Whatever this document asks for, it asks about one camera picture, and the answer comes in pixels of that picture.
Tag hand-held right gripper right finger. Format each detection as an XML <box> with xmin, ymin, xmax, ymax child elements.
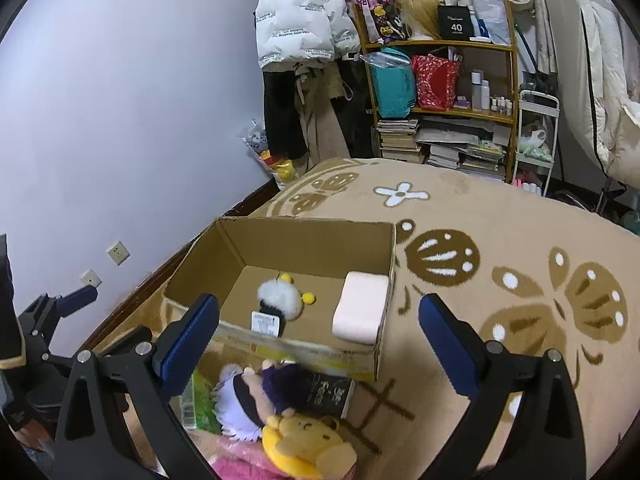
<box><xmin>418</xmin><ymin>292</ymin><xmax>587</xmax><ymax>480</ymax></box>

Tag plastic bag of toys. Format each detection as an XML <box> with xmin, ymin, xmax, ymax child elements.
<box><xmin>242</xmin><ymin>120</ymin><xmax>301</xmax><ymax>184</ymax></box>

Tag blonde wig head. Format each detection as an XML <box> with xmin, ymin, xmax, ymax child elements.
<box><xmin>396</xmin><ymin>0</ymin><xmax>443</xmax><ymax>41</ymax></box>

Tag yellow bear plush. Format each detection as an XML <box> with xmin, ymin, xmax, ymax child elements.
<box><xmin>262</xmin><ymin>412</ymin><xmax>358</xmax><ymax>472</ymax></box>

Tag white fluffy bee plush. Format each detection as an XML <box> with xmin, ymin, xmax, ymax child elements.
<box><xmin>251</xmin><ymin>272</ymin><xmax>317</xmax><ymax>337</ymax></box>

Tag white metal cart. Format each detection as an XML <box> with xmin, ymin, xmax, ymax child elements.
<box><xmin>512</xmin><ymin>90</ymin><xmax>561</xmax><ymax>197</ymax></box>

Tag leaning book pile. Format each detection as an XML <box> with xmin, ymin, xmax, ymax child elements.
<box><xmin>425</xmin><ymin>141</ymin><xmax>508</xmax><ymax>182</ymax></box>

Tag black pink patterned bag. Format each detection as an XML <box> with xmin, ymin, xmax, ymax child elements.
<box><xmin>354</xmin><ymin>0</ymin><xmax>403</xmax><ymax>45</ymax></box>

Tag beige hanging trousers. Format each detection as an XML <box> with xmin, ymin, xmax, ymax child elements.
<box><xmin>294</xmin><ymin>60</ymin><xmax>352</xmax><ymax>171</ymax></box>

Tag wooden shelf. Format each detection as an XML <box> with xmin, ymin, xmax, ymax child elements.
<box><xmin>352</xmin><ymin>0</ymin><xmax>521</xmax><ymax>184</ymax></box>

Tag black hanging garment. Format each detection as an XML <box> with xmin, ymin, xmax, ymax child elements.
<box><xmin>337</xmin><ymin>57</ymin><xmax>381</xmax><ymax>158</ymax></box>

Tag plastic bag in cart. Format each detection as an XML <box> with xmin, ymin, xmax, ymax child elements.
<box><xmin>517</xmin><ymin>130</ymin><xmax>554</xmax><ymax>162</ymax></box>

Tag teal bag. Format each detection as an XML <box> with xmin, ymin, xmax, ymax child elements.
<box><xmin>372</xmin><ymin>47</ymin><xmax>417</xmax><ymax>118</ymax></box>

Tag green packet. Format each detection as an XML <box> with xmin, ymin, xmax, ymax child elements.
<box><xmin>181</xmin><ymin>371</ymin><xmax>224</xmax><ymax>433</ymax></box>

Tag pink foam block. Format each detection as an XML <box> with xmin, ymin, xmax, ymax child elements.
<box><xmin>332</xmin><ymin>271</ymin><xmax>390</xmax><ymax>345</ymax></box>

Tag grey paper pile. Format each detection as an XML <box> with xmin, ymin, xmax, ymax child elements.
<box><xmin>417</xmin><ymin>116</ymin><xmax>512</xmax><ymax>147</ymax></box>

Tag black tissue pack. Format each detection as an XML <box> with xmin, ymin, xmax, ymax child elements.
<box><xmin>287</xmin><ymin>360</ymin><xmax>356</xmax><ymax>420</ymax></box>

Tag pink bear plush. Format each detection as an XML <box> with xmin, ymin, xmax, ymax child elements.
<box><xmin>210</xmin><ymin>435</ymin><xmax>358</xmax><ymax>480</ymax></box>

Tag white hanging garment cover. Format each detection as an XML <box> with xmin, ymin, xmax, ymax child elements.
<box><xmin>545</xmin><ymin>0</ymin><xmax>640</xmax><ymax>191</ymax></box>

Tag tall book stack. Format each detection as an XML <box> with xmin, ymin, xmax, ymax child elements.
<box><xmin>376</xmin><ymin>119</ymin><xmax>423</xmax><ymax>163</ymax></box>

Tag black box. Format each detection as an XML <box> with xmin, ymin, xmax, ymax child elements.
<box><xmin>437</xmin><ymin>5</ymin><xmax>476</xmax><ymax>42</ymax></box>

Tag purple-haired doll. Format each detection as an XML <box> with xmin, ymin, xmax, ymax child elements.
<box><xmin>241</xmin><ymin>360</ymin><xmax>322</xmax><ymax>417</ymax></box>

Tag white puffer jacket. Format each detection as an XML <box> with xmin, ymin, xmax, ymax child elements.
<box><xmin>255</xmin><ymin>0</ymin><xmax>362</xmax><ymax>72</ymax></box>

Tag black hanging trousers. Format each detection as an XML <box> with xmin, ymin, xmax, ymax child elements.
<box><xmin>263</xmin><ymin>67</ymin><xmax>308</xmax><ymax>160</ymax></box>

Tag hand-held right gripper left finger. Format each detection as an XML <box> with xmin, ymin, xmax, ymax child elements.
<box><xmin>52</xmin><ymin>292</ymin><xmax>221</xmax><ymax>480</ymax></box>

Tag cardboard box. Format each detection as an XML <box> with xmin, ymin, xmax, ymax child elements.
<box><xmin>162</xmin><ymin>216</ymin><xmax>397</xmax><ymax>382</ymax></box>

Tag white-haired doll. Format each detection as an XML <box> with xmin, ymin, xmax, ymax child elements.
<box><xmin>212</xmin><ymin>364</ymin><xmax>264</xmax><ymax>443</ymax></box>

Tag red patterned bag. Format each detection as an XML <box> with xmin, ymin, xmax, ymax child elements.
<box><xmin>411</xmin><ymin>54</ymin><xmax>462</xmax><ymax>111</ymax></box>

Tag white plastic bag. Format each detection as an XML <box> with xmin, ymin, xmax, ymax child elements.
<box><xmin>467</xmin><ymin>0</ymin><xmax>514</xmax><ymax>46</ymax></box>

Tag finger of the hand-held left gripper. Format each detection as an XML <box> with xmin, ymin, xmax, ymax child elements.
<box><xmin>97</xmin><ymin>326</ymin><xmax>154</xmax><ymax>350</ymax></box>
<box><xmin>17</xmin><ymin>285</ymin><xmax>99</xmax><ymax>361</ymax></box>

